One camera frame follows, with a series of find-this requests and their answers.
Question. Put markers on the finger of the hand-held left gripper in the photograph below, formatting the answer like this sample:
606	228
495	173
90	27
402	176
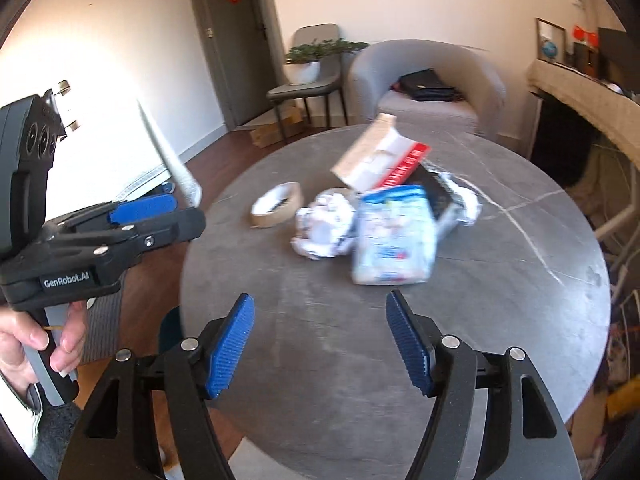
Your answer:
142	208
170	230

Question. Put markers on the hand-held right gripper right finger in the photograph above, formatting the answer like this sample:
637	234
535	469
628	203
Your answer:
410	350

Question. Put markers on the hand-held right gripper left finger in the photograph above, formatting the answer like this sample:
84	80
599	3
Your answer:
227	350

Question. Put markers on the teal waste bin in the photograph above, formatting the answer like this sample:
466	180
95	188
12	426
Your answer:
169	332

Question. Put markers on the beige tape roll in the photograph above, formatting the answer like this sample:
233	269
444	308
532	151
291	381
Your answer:
270	220

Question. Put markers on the blue white tissue packet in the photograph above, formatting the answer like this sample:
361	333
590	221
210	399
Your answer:
392	245

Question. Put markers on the white plastic wrap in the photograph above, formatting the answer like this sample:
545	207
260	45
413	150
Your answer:
325	230

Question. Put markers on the black silver foil packet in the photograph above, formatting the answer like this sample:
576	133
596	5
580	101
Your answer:
462	200

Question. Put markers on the person's left hand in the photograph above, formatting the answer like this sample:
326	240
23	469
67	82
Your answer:
67	345

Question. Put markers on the round grey side table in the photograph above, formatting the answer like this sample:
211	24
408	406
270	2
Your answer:
325	400

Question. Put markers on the white rug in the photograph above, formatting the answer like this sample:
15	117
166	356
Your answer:
252	462

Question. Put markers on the grey ribbed floor mat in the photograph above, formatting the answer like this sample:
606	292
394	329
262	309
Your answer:
102	330

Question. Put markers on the flat cardboard box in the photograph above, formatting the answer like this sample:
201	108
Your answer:
265	135

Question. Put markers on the grey door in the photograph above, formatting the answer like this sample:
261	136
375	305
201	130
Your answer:
235	60

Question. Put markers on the grey dining chair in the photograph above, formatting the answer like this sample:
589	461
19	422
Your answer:
300	91

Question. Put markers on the person's grey trouser leg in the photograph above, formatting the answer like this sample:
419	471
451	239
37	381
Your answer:
55	437

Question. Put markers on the potted plant white pot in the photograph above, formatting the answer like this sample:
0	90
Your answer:
302	72

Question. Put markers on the yellow packet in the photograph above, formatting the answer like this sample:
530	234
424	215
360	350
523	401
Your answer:
620	400

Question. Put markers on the white metal rack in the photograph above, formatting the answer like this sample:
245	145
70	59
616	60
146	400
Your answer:
624	260

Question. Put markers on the grey armchair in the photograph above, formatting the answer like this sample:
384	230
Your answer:
430	115

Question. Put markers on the black bag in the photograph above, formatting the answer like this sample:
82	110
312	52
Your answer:
425	82

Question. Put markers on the cabinet with lace cloth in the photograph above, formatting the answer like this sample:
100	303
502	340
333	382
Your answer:
590	100

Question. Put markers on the framed globe picture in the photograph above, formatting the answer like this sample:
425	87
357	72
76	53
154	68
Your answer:
550	45

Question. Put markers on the red ornaments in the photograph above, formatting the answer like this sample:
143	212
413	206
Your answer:
585	35

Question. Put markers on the black television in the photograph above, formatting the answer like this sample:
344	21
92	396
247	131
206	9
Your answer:
617	55

